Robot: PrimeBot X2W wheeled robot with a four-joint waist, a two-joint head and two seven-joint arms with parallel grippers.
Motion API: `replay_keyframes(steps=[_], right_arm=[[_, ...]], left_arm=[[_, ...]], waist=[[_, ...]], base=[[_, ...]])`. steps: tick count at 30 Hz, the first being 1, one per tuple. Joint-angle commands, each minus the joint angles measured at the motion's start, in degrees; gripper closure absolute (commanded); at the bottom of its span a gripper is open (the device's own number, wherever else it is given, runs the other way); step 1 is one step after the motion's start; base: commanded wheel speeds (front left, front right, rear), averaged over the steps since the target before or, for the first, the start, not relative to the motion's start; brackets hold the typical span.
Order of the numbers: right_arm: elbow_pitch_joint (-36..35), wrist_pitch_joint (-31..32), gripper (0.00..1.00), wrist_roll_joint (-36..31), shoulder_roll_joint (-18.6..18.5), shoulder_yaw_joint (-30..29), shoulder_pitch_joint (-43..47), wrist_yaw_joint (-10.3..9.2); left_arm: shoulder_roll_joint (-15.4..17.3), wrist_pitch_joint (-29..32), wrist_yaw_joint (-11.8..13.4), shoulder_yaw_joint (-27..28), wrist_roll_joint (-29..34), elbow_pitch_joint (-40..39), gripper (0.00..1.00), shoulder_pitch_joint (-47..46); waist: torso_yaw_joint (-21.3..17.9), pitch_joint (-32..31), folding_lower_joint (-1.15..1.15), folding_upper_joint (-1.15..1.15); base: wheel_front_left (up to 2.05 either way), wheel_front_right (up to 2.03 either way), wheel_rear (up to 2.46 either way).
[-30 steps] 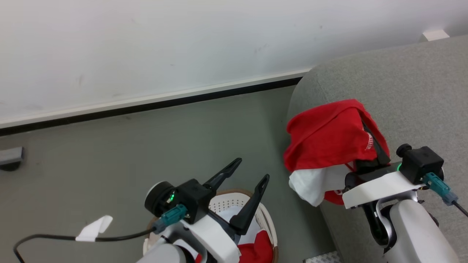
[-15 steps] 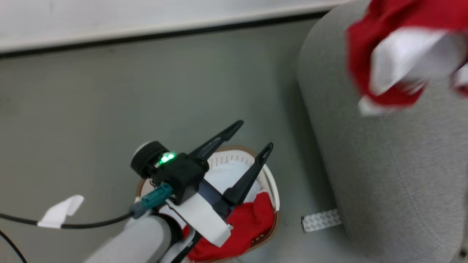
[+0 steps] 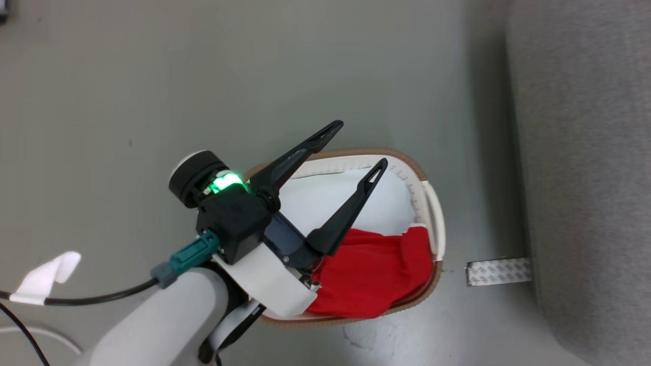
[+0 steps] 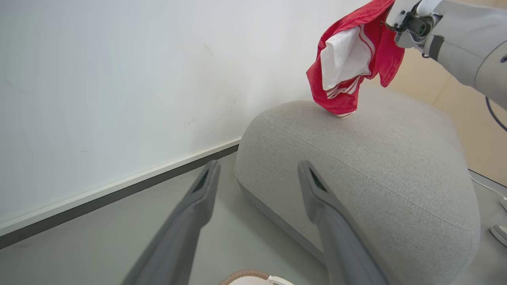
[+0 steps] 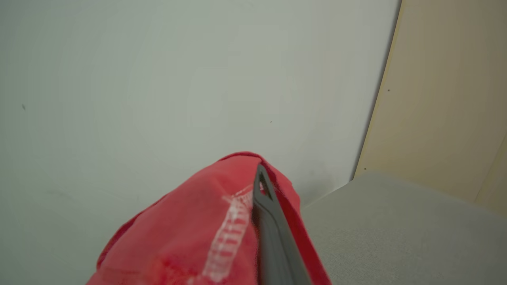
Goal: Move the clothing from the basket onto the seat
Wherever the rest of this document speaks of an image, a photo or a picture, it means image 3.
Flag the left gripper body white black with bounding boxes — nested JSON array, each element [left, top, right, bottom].
[[169, 150, 327, 319]]

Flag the grey fabric sofa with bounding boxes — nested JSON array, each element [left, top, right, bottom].
[[506, 0, 651, 366]]

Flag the thin black cable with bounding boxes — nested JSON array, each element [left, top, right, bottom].
[[0, 302, 51, 366]]

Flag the white tag on cable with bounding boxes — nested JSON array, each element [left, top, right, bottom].
[[9, 251, 82, 306]]

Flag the black cable with teal plug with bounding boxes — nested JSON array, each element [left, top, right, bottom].
[[0, 231, 222, 307]]

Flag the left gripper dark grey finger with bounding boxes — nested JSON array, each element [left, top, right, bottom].
[[248, 120, 345, 200], [306, 158, 389, 258]]

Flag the thin white cable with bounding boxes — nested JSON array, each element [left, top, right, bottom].
[[0, 325, 83, 356]]

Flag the silver patterned tape strip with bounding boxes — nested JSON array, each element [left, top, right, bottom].
[[465, 257, 534, 287]]

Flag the white laundry basket brown rim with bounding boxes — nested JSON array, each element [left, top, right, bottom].
[[244, 147, 448, 330]]

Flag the red garment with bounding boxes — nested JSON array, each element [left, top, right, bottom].
[[305, 226, 436, 320]]

